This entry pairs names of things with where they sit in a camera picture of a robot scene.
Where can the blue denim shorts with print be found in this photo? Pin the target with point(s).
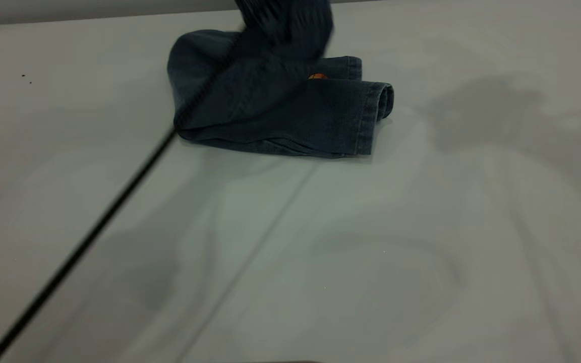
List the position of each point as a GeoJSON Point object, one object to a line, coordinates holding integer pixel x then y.
{"type": "Point", "coordinates": [280, 106]}

